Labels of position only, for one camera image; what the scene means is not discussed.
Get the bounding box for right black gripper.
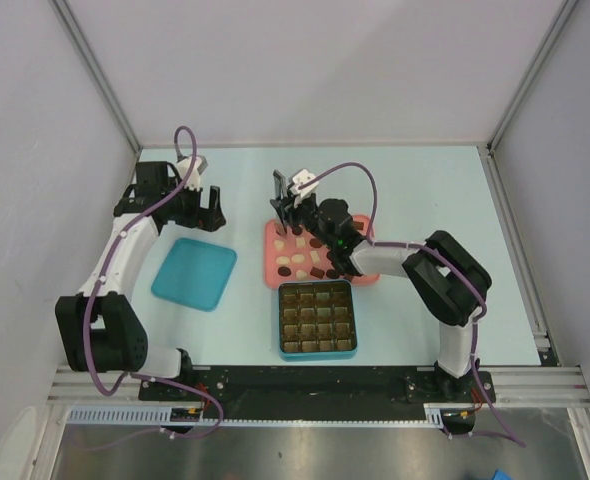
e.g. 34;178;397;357
270;190;335;251

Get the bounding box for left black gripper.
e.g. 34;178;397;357
161;177;224;232

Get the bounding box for pink tray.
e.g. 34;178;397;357
263;219;380;289

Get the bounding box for teal chocolate box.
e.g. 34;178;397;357
277;280;358;361

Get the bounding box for metal tongs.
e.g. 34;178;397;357
271;199;289;237

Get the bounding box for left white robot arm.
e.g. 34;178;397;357
55;156;226;400

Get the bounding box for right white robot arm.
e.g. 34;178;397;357
270;169;492;401

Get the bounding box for teal box lid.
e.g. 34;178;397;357
151;238;237;312

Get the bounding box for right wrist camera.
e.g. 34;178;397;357
289;169;319;199

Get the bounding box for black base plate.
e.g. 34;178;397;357
138;364;496;421

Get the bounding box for white cable duct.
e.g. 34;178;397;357
67;405;443;428

